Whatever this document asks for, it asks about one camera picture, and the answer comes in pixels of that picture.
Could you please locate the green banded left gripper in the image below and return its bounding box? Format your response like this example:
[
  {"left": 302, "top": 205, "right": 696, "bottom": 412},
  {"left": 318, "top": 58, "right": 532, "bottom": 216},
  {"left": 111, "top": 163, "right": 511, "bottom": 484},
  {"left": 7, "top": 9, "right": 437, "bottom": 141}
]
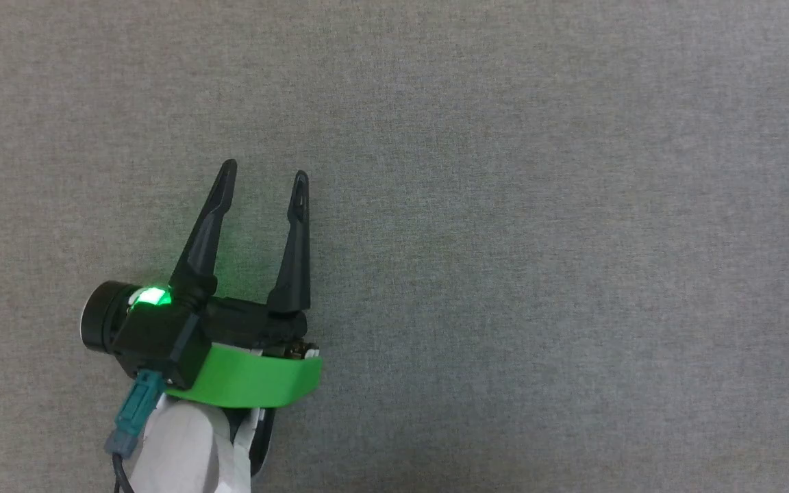
[{"left": 164, "top": 159, "right": 324, "bottom": 409}]

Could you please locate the black cable with teal plug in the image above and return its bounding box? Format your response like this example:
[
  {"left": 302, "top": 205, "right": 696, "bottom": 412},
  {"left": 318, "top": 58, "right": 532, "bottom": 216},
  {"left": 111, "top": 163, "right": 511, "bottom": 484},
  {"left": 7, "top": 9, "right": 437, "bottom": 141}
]
[{"left": 104, "top": 370, "right": 167, "bottom": 493}]

